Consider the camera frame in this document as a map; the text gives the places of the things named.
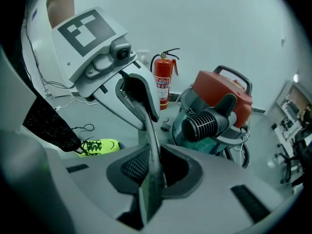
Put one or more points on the red vacuum cleaner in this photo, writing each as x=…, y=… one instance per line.
x=219, y=89

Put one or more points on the person's left forearm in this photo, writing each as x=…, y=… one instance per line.
x=61, y=4

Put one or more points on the person's right yellow shoe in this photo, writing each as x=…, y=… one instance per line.
x=104, y=146

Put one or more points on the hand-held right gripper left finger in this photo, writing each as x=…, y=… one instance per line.
x=92, y=191

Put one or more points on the red fire extinguisher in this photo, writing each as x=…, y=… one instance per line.
x=163, y=74

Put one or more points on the person's right leg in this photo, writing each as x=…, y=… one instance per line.
x=48, y=125

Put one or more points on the black mesh office chair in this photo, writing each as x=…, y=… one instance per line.
x=299, y=142

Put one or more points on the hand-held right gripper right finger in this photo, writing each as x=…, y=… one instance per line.
x=214, y=191

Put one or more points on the white wall socket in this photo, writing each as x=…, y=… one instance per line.
x=143, y=55

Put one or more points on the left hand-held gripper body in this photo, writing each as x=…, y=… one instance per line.
x=83, y=45

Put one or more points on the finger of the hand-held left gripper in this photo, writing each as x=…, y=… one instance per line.
x=148, y=91
x=112, y=103

